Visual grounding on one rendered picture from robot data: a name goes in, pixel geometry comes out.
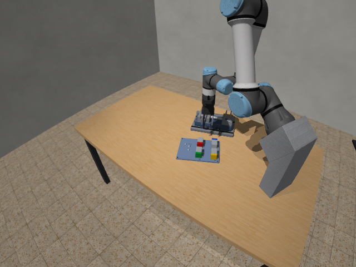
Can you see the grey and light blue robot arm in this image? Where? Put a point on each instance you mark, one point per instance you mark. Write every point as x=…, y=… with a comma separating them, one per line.
x=246, y=17

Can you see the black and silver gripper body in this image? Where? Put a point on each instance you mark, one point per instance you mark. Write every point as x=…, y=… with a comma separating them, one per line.
x=208, y=102

